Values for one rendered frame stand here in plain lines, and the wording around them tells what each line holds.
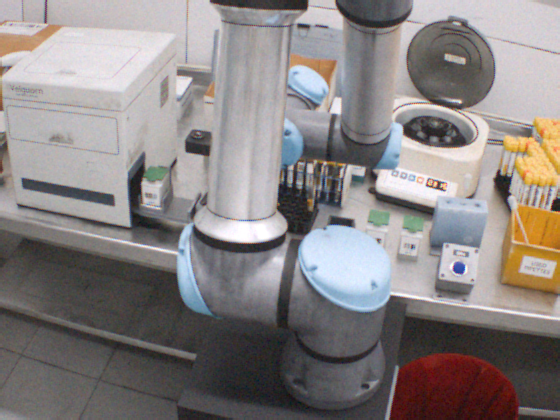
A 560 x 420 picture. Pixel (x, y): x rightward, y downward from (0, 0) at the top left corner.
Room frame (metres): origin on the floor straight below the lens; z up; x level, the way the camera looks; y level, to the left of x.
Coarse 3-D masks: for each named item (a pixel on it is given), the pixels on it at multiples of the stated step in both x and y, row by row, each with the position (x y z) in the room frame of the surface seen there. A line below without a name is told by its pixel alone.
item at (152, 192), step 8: (168, 176) 1.18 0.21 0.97; (144, 184) 1.14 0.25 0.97; (152, 184) 1.14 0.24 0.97; (160, 184) 1.14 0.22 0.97; (168, 184) 1.18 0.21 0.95; (144, 192) 1.14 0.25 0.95; (152, 192) 1.14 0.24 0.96; (160, 192) 1.14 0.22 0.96; (144, 200) 1.14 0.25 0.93; (152, 200) 1.14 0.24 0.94; (160, 200) 1.14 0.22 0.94
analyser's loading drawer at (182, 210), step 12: (132, 192) 1.19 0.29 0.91; (168, 192) 1.16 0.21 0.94; (132, 204) 1.15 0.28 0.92; (168, 204) 1.16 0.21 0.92; (180, 204) 1.16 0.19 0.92; (192, 204) 1.14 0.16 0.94; (156, 216) 1.13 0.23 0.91; (168, 216) 1.12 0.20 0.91; (180, 216) 1.13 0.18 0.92; (192, 216) 1.13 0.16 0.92
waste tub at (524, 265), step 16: (528, 208) 1.14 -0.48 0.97; (512, 224) 1.08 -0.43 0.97; (528, 224) 1.14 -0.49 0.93; (544, 224) 1.13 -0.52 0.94; (512, 240) 1.03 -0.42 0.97; (544, 240) 1.13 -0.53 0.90; (512, 256) 1.03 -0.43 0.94; (528, 256) 1.02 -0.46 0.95; (544, 256) 1.01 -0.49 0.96; (512, 272) 1.02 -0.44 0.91; (528, 272) 1.02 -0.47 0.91; (544, 272) 1.01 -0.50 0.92; (528, 288) 1.01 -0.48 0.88; (544, 288) 1.01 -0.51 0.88
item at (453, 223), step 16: (448, 208) 1.12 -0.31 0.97; (464, 208) 1.12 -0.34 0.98; (480, 208) 1.12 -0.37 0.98; (432, 224) 1.15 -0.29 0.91; (448, 224) 1.12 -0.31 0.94; (464, 224) 1.12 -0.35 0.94; (480, 224) 1.11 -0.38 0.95; (432, 240) 1.12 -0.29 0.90; (448, 240) 1.12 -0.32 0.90; (464, 240) 1.11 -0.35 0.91; (480, 240) 1.11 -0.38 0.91
